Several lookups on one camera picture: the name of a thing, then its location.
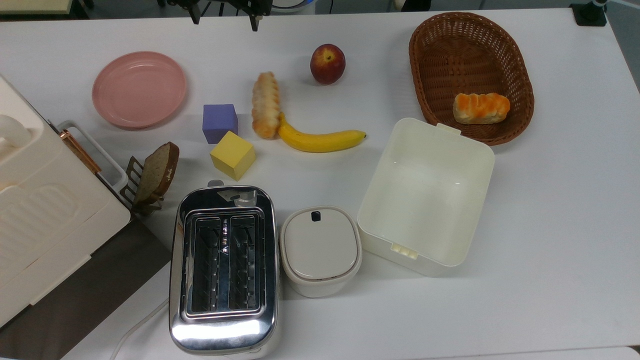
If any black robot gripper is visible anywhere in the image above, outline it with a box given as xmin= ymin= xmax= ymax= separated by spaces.
xmin=166 ymin=0 xmax=273 ymax=32

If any long striped bread roll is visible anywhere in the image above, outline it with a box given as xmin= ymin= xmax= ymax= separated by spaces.
xmin=251 ymin=71 xmax=282 ymax=140

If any brown bread slice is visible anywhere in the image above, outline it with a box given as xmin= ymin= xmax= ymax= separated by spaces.
xmin=134 ymin=141 xmax=180 ymax=203

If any short orange bread roll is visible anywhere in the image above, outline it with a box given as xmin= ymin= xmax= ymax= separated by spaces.
xmin=452 ymin=92 xmax=511 ymax=125

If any white blue round object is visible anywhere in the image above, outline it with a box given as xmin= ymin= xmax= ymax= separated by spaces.
xmin=272 ymin=0 xmax=317 ymax=15

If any purple cube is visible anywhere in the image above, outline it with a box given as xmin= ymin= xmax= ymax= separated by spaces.
xmin=202 ymin=103 xmax=239 ymax=145

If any pink plate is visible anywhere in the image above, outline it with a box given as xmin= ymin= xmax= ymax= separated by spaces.
xmin=91 ymin=51 xmax=188 ymax=130

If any red apple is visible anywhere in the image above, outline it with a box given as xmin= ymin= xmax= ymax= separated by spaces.
xmin=309 ymin=43 xmax=347 ymax=85

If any yellow cube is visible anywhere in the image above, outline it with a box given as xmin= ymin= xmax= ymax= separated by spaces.
xmin=209 ymin=130 xmax=257 ymax=182

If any yellow banana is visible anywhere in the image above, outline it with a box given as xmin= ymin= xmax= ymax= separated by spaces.
xmin=277 ymin=112 xmax=367 ymax=153

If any tan side table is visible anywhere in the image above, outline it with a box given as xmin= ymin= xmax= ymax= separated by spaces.
xmin=0 ymin=0 xmax=74 ymax=15

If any brown wicker basket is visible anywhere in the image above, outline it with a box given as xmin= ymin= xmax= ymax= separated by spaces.
xmin=408 ymin=12 xmax=535 ymax=147

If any white lidded container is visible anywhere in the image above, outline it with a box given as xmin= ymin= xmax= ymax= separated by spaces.
xmin=279 ymin=206 xmax=363 ymax=299

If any cream toaster oven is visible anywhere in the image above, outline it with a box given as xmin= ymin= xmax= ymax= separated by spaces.
xmin=0 ymin=75 xmax=173 ymax=360

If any open white plastic box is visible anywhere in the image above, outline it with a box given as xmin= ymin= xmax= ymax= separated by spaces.
xmin=356 ymin=117 xmax=496 ymax=278

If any chrome two-slot toaster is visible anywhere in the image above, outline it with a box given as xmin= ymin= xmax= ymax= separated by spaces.
xmin=168 ymin=180 xmax=281 ymax=358

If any white toaster cable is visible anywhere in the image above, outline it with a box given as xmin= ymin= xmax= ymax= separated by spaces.
xmin=110 ymin=297 xmax=171 ymax=360

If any black clamp mount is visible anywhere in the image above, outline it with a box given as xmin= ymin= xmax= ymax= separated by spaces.
xmin=570 ymin=0 xmax=609 ymax=27

